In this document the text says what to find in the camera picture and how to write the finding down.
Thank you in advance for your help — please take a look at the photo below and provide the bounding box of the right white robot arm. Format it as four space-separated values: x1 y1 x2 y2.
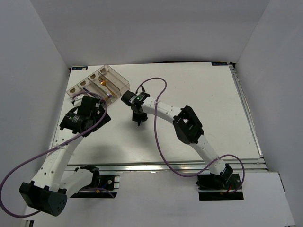
121 91 233 189

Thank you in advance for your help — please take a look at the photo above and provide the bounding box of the clear plastic compartment organizer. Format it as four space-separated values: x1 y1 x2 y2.
66 65 130 105

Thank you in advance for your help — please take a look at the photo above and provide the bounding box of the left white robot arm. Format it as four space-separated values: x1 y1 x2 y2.
19 96 111 217

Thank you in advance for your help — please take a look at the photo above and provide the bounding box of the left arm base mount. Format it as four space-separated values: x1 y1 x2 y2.
71 165 120 199

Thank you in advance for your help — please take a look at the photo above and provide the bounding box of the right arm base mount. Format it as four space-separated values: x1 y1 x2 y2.
196 174 244 201

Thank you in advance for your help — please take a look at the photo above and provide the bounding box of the iridescent purple spoon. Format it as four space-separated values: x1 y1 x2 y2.
82 88 104 100

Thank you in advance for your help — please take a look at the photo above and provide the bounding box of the blue label sticker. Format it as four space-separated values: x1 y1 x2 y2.
71 66 88 70
211 61 228 66

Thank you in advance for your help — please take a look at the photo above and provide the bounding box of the blue label sticker left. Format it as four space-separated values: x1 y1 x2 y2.
71 66 88 70

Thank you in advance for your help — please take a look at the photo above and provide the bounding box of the gold fork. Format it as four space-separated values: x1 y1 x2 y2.
99 79 117 98

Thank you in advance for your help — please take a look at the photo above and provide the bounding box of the blue label sticker right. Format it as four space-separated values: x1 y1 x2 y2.
211 61 228 66

